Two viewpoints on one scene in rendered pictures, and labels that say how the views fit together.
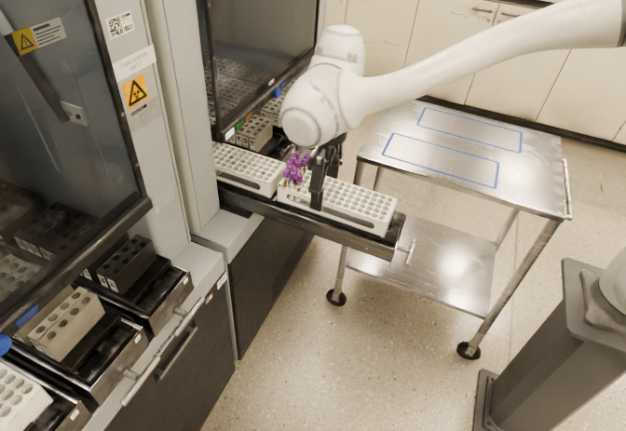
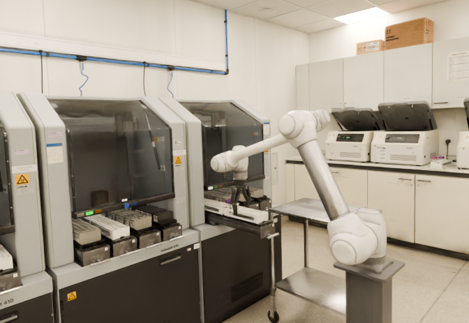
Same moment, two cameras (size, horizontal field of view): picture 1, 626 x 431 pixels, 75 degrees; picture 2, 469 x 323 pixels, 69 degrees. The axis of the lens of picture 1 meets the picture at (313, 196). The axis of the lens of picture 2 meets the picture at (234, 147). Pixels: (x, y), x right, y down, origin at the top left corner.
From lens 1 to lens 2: 1.48 m
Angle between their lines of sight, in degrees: 44
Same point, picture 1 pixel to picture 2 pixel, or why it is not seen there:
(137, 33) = (181, 146)
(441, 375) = not seen: outside the picture
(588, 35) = not seen: hidden behind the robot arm
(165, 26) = (190, 146)
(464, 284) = (342, 301)
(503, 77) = (435, 221)
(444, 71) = (253, 147)
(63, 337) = (138, 222)
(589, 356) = (355, 289)
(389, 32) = (354, 196)
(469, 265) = not seen: hidden behind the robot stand
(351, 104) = (228, 158)
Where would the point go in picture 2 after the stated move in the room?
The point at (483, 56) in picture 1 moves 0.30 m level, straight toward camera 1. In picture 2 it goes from (265, 144) to (225, 147)
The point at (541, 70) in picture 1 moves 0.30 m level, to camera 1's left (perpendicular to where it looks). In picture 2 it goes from (459, 215) to (424, 212)
